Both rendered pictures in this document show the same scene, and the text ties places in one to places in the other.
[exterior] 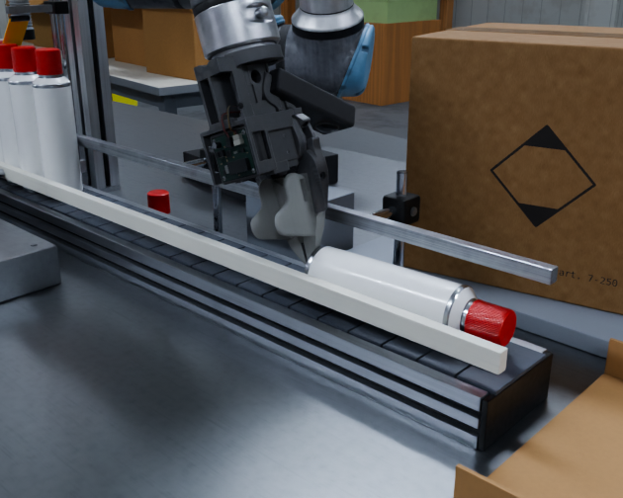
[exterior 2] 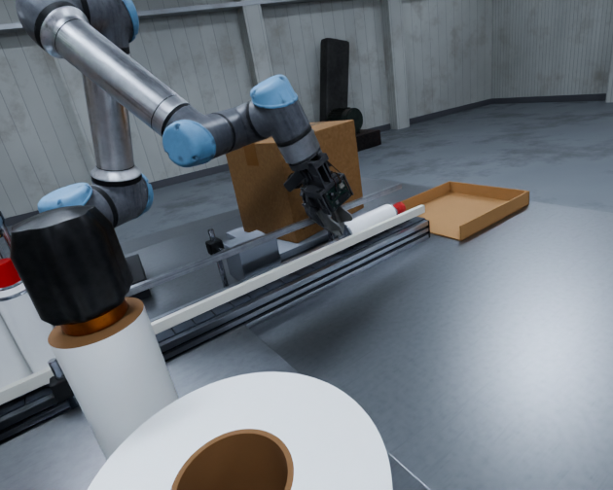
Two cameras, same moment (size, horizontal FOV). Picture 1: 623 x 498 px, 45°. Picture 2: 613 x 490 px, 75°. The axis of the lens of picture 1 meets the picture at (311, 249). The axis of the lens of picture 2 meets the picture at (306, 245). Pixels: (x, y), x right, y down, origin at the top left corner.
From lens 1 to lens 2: 100 cm
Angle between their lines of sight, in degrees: 68
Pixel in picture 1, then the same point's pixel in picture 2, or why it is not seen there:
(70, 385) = (385, 318)
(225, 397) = (397, 279)
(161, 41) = not seen: outside the picture
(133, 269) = (267, 308)
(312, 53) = (130, 193)
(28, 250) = (248, 333)
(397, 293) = (381, 217)
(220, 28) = (313, 141)
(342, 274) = (363, 224)
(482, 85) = not seen: hidden behind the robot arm
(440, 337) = (410, 214)
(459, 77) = not seen: hidden behind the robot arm
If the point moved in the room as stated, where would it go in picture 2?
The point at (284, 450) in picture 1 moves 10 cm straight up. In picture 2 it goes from (433, 265) to (431, 223)
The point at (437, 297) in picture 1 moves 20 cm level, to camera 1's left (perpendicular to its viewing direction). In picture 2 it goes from (390, 209) to (388, 241)
